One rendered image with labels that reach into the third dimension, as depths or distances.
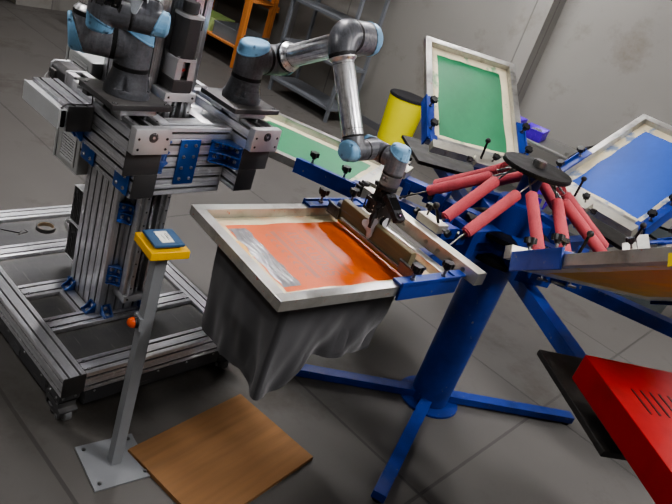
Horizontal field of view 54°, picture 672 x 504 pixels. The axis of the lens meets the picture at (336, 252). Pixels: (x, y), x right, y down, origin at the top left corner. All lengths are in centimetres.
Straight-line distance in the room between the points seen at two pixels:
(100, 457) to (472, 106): 260
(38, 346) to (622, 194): 284
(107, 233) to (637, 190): 260
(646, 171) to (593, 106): 288
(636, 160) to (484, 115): 85
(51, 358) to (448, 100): 241
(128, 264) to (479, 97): 219
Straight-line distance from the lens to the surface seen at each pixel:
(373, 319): 234
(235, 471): 272
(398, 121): 697
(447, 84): 388
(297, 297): 192
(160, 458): 270
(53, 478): 262
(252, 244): 220
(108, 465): 266
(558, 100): 683
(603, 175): 381
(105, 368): 271
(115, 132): 230
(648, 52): 658
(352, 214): 249
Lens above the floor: 195
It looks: 25 degrees down
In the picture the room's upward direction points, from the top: 20 degrees clockwise
